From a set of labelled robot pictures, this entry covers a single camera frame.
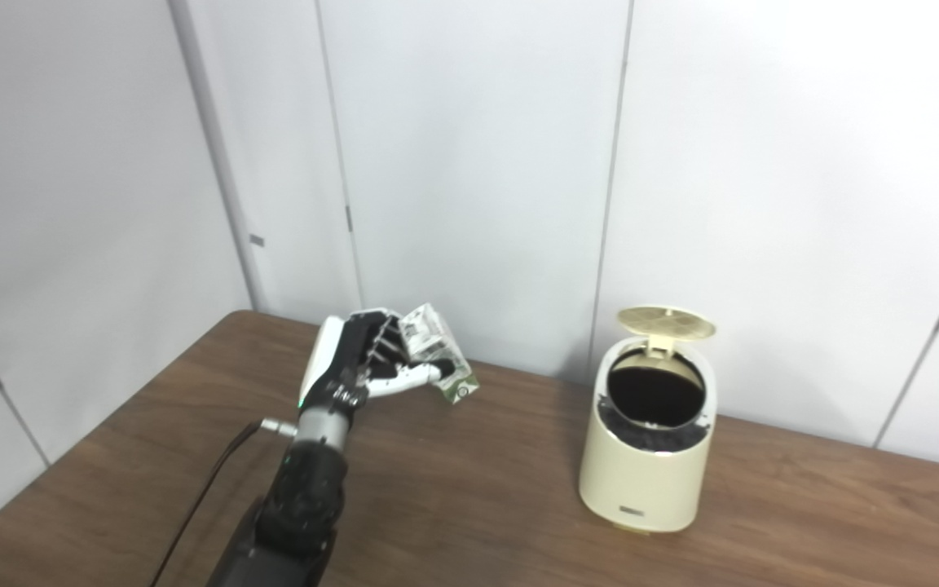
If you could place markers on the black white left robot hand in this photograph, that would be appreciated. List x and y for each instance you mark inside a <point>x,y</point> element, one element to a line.
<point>327,367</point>

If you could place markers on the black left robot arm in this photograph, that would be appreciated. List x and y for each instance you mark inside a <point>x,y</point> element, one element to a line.
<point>306,489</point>

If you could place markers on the cream-colored trash bin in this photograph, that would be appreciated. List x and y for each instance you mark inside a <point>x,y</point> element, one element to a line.
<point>641,481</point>

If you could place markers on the white green milk carton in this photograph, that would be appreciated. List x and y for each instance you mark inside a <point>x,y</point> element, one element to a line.
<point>429,330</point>

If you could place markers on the round cream bin lid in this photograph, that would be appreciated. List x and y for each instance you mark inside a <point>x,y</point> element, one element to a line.
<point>667,322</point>

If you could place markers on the black bin liner bag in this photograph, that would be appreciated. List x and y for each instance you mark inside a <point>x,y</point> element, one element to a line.
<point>653,391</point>

